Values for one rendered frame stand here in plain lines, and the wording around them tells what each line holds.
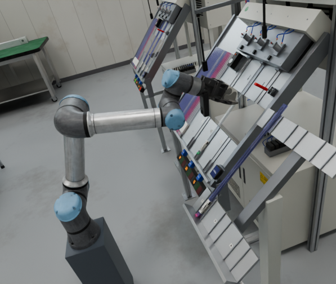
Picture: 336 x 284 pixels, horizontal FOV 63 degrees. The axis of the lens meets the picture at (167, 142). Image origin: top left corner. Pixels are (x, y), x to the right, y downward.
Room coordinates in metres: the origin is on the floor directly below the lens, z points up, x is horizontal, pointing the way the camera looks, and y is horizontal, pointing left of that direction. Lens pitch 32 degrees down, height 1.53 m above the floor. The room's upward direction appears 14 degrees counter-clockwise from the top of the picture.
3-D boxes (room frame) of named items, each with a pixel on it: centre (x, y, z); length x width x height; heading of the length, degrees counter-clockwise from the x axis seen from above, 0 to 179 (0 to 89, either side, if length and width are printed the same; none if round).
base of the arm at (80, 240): (0.92, 0.49, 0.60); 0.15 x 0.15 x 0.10
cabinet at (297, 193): (1.29, -0.71, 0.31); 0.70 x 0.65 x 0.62; 8
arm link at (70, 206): (0.92, 0.49, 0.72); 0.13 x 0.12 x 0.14; 1
